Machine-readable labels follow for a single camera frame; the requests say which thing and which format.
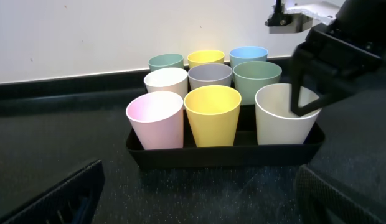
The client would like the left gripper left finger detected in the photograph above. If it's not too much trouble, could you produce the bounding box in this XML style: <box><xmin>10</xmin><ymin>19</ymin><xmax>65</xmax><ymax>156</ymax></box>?
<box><xmin>0</xmin><ymin>159</ymin><xmax>106</xmax><ymax>224</ymax></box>

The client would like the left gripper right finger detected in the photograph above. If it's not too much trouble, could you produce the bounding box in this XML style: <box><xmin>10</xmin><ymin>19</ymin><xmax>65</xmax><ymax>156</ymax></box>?
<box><xmin>294</xmin><ymin>164</ymin><xmax>386</xmax><ymax>224</ymax></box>

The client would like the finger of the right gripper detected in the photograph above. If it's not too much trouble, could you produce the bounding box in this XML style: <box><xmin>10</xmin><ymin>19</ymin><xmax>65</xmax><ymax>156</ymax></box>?
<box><xmin>289</xmin><ymin>46</ymin><xmax>359</xmax><ymax>118</ymax></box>

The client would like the white cup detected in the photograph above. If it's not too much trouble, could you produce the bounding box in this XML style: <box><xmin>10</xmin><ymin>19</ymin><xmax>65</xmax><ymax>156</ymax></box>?
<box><xmin>254</xmin><ymin>82</ymin><xmax>322</xmax><ymax>146</ymax></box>
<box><xmin>143</xmin><ymin>67</ymin><xmax>189</xmax><ymax>100</ymax></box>

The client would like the yellow cup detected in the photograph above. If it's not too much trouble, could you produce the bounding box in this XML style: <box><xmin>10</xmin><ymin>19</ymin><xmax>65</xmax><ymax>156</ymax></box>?
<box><xmin>187</xmin><ymin>49</ymin><xmax>226</xmax><ymax>70</ymax></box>
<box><xmin>183</xmin><ymin>85</ymin><xmax>243</xmax><ymax>148</ymax></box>

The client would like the pink cup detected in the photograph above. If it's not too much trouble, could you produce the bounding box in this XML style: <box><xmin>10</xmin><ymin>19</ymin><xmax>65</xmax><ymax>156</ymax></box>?
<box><xmin>125</xmin><ymin>90</ymin><xmax>184</xmax><ymax>151</ymax></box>

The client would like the pale green cup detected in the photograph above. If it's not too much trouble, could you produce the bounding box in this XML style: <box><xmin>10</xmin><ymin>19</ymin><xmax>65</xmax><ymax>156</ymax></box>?
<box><xmin>232</xmin><ymin>60</ymin><xmax>283</xmax><ymax>106</ymax></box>

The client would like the blue cup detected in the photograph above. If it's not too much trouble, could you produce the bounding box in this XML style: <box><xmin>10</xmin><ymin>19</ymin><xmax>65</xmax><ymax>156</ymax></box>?
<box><xmin>228</xmin><ymin>45</ymin><xmax>269</xmax><ymax>70</ymax></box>

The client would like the grey cup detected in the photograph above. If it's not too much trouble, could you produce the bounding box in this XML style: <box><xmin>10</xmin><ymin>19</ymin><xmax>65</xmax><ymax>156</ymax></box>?
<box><xmin>187</xmin><ymin>63</ymin><xmax>233</xmax><ymax>91</ymax></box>

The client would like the black tray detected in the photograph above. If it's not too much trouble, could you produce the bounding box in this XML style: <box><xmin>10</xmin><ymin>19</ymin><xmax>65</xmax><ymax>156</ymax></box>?
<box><xmin>125</xmin><ymin>58</ymin><xmax>326</xmax><ymax>170</ymax></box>

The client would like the dark green cup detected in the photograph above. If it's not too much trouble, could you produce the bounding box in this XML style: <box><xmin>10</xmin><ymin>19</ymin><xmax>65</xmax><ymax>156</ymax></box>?
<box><xmin>148</xmin><ymin>53</ymin><xmax>185</xmax><ymax>73</ymax></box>

